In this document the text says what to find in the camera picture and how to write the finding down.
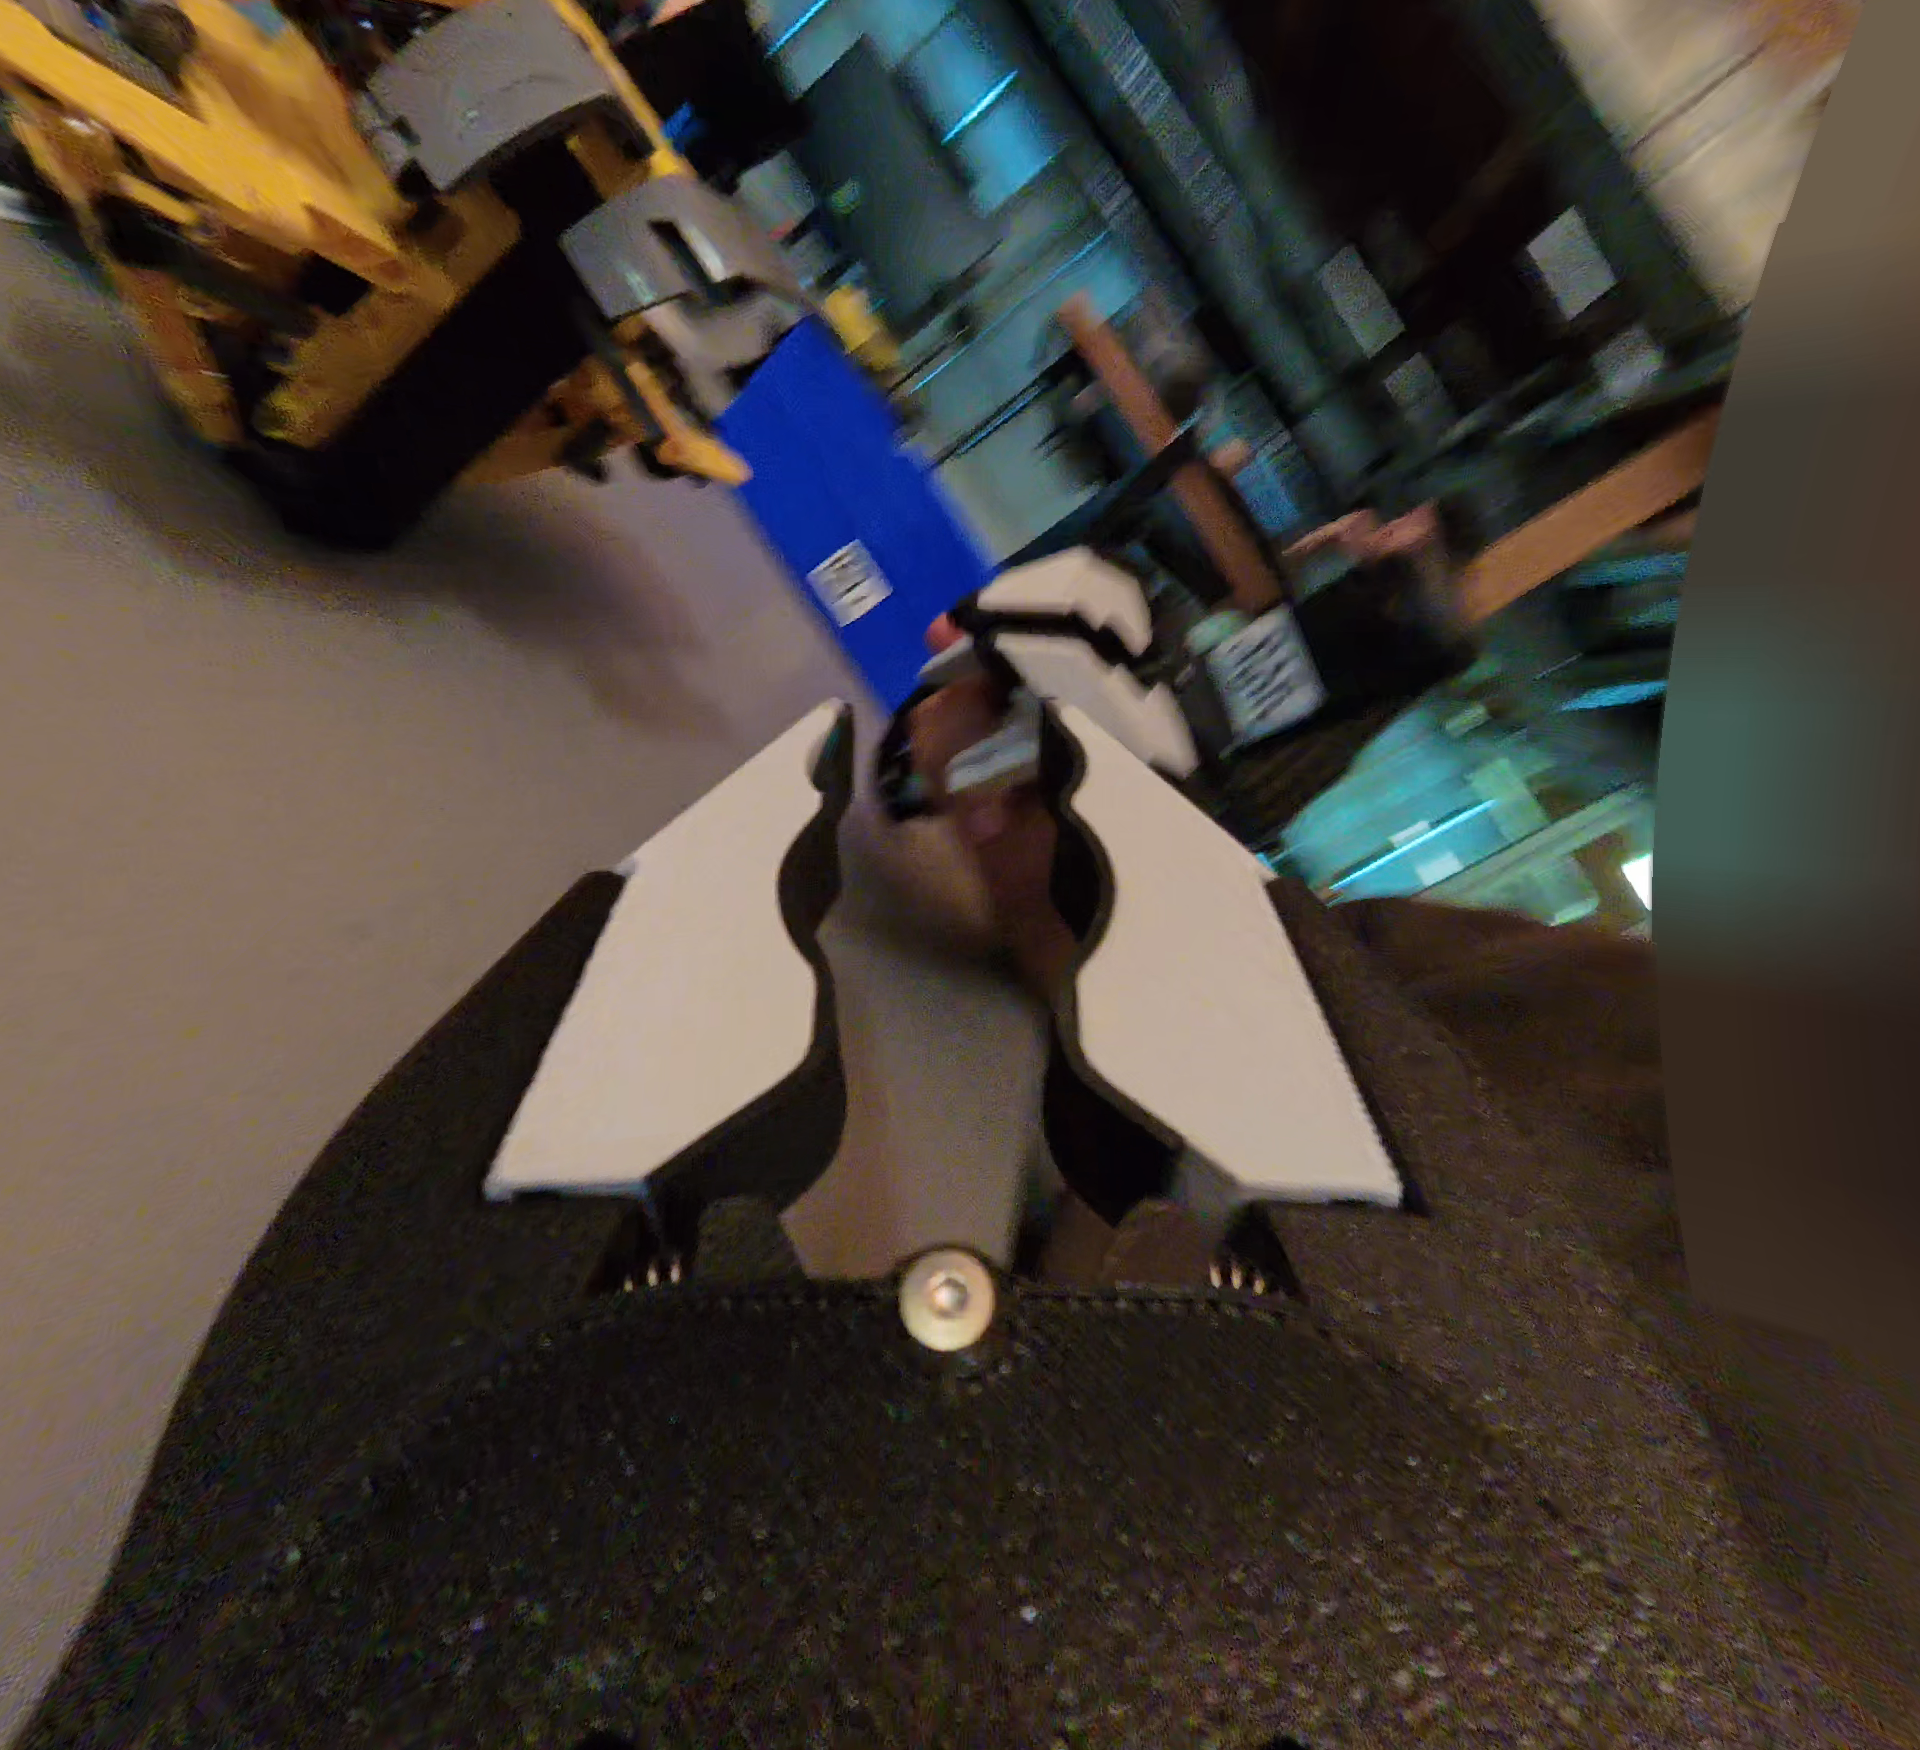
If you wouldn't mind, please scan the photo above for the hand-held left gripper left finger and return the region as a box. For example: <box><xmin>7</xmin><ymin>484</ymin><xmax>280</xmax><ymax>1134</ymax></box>
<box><xmin>482</xmin><ymin>699</ymin><xmax>856</xmax><ymax>1255</ymax></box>

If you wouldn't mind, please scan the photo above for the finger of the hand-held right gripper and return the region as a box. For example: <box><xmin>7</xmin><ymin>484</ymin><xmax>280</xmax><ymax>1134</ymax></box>
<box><xmin>951</xmin><ymin>546</ymin><xmax>1157</xmax><ymax>663</ymax></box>
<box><xmin>997</xmin><ymin>636</ymin><xmax>1204</xmax><ymax>783</ymax></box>

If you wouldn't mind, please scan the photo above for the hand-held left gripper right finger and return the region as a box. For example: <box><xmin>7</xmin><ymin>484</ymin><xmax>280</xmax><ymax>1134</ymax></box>
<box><xmin>1044</xmin><ymin>703</ymin><xmax>1428</xmax><ymax>1255</ymax></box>

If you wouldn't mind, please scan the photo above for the person's right hand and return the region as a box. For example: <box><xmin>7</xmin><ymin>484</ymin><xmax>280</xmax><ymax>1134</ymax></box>
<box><xmin>900</xmin><ymin>610</ymin><xmax>1115</xmax><ymax>1002</ymax></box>

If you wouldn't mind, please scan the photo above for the blue plastic storage bin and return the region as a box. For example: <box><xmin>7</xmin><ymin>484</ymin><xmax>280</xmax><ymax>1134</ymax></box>
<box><xmin>711</xmin><ymin>317</ymin><xmax>998</xmax><ymax>717</ymax></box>

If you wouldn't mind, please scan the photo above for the yellow toy brick vehicle model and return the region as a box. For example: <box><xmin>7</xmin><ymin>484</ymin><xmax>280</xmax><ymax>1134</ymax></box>
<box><xmin>0</xmin><ymin>0</ymin><xmax>818</xmax><ymax>552</ymax></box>

